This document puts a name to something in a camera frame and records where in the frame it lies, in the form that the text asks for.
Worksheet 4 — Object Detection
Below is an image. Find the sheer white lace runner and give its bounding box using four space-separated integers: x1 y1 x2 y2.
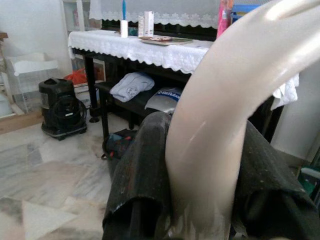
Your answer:
89 0 221 28

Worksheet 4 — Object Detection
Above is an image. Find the red plastic bag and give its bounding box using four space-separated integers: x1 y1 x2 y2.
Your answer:
64 67 88 85

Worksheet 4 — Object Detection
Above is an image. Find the green plastic container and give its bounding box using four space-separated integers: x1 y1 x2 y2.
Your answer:
298 166 320 198

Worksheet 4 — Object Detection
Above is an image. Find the white bag with blue print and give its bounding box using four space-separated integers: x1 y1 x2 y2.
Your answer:
144 86 186 115

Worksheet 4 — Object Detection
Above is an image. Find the white plastic rack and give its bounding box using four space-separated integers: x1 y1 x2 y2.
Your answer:
4 52 59 116

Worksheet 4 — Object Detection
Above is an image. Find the white lint roller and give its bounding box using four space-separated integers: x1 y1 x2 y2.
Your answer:
120 0 129 38

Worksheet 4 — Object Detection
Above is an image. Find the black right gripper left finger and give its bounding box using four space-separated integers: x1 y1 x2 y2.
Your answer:
101 111 174 240

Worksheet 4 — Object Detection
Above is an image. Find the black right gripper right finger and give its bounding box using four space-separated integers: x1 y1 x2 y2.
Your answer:
230 120 320 240

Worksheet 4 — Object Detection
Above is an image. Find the blue and white carton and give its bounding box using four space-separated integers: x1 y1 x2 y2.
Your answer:
231 4 261 23

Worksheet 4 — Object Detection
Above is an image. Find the flat colourful book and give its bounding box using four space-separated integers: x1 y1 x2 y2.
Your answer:
138 35 195 46

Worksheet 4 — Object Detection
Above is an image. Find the black upright piano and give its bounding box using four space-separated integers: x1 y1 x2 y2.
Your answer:
72 18 285 143

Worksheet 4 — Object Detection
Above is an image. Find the small black bag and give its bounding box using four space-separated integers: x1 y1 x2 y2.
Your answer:
101 128 141 162

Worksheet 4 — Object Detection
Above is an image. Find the beige long-handled dustpan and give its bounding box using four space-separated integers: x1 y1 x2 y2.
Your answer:
165 0 320 240

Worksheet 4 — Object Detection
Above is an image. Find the framed picture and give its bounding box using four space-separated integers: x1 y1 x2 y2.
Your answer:
93 59 106 82

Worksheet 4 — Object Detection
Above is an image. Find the black vacuum cleaner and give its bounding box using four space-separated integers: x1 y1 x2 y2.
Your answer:
38 77 88 141

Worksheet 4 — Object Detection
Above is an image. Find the black piano bench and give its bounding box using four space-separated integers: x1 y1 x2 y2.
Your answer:
94 81 181 141

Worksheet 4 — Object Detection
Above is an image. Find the folded light blue clothing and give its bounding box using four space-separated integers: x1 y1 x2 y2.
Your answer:
109 71 156 103

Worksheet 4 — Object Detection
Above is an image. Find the pink bottle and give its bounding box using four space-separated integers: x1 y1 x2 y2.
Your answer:
216 0 235 38

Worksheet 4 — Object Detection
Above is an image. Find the white lace piano cloth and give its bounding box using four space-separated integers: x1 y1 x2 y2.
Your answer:
67 29 300 105

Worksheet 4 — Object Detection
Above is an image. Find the white bookshelf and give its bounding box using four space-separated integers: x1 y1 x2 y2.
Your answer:
62 0 103 36

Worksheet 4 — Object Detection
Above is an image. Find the tall white box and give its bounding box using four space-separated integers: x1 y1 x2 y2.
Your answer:
138 11 155 37

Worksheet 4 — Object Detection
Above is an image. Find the white printed carton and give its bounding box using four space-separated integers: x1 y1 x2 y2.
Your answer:
73 81 92 108

